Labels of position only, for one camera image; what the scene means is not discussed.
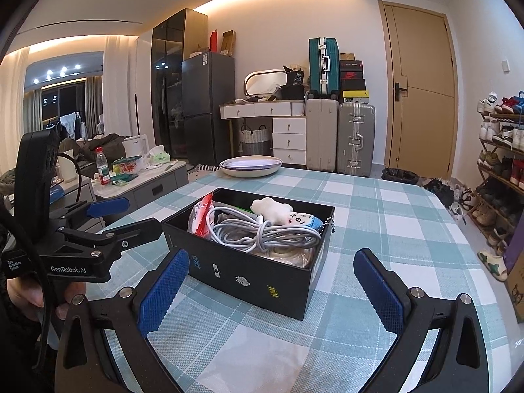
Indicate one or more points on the green food container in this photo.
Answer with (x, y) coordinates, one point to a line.
(123, 178)

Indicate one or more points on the grey low cabinet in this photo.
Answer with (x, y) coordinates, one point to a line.
(151, 190)

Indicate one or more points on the floral bowl green lid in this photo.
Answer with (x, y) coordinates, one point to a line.
(127, 164)

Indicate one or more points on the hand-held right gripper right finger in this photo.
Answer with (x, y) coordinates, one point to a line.
(378, 290)

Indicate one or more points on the red cap plastic bottle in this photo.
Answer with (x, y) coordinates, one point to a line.
(103, 168)

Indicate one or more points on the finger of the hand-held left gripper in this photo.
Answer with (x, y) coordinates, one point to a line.
(135, 231)
(108, 207)

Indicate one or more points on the yellow black shoe box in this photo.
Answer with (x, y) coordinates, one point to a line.
(355, 96)

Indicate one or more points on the red carton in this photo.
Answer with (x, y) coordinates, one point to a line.
(213, 41)

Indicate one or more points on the purple bag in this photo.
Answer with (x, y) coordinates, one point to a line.
(516, 254)

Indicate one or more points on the dark grey refrigerator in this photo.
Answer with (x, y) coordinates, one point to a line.
(208, 106)

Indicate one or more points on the plain black shoe box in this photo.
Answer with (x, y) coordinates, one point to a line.
(354, 85)

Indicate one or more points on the open brown carton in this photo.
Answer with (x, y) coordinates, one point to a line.
(229, 43)

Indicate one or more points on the striped floor mat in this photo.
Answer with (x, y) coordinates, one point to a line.
(204, 168)

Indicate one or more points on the white electric kettle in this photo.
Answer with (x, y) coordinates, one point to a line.
(135, 147)

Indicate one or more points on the clear zip bag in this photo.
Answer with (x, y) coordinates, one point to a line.
(286, 258)

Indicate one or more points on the green white medicine packet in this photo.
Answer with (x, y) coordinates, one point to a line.
(241, 209)

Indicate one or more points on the teal checked tablecloth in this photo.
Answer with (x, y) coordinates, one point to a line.
(368, 221)

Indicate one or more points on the white curtain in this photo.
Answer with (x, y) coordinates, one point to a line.
(118, 90)

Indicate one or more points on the wooden shoe rack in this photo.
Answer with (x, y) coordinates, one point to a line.
(487, 176)

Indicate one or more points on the oval white mirror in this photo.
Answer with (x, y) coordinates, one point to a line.
(266, 82)

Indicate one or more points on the night window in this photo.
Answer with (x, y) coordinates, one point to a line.
(61, 94)

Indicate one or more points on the small brown cardboard box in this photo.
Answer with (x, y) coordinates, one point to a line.
(347, 57)

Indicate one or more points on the beige door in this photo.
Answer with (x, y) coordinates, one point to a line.
(421, 131)

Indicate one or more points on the black cardboard box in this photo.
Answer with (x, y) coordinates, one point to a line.
(245, 274)

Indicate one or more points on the pile of dark clothes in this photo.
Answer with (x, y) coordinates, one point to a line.
(98, 147)

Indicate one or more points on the red white medicine packet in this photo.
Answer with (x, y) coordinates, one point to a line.
(196, 221)

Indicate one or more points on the patterned cardboard box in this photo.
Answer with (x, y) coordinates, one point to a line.
(516, 299)

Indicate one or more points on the beige suitcase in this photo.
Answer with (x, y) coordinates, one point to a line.
(322, 135)

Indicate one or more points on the collection of shoes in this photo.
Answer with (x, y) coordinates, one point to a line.
(503, 131)

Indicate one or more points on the silver suitcase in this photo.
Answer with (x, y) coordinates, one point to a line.
(356, 139)

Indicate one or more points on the woven laundry basket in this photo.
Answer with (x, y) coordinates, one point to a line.
(254, 141)

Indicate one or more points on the hanging clothes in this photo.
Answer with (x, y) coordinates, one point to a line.
(73, 125)

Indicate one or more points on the black paper bag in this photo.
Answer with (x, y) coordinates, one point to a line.
(294, 82)

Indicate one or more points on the black shoe box red stripe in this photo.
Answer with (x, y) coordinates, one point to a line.
(351, 65)

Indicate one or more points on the green white slippers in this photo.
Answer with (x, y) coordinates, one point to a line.
(493, 264)

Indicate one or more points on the pile of floor shoes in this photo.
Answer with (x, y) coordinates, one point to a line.
(450, 196)

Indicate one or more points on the oval cream dish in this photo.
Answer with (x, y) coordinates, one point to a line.
(249, 166)

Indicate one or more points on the person's left forearm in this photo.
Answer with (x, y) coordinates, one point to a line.
(16, 352)

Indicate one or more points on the person's left hand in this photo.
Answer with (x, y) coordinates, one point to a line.
(22, 299)

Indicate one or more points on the dark glass cabinet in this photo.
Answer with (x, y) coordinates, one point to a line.
(168, 90)

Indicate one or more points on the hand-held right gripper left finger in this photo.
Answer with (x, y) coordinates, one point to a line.
(163, 290)

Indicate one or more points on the white vanity desk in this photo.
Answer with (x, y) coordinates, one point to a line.
(286, 131)

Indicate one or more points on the teal suitcase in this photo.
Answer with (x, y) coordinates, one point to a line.
(323, 69)

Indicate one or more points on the black shoe box red logo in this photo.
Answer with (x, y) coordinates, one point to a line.
(351, 75)

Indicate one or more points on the white green tissue box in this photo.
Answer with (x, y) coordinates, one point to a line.
(157, 157)

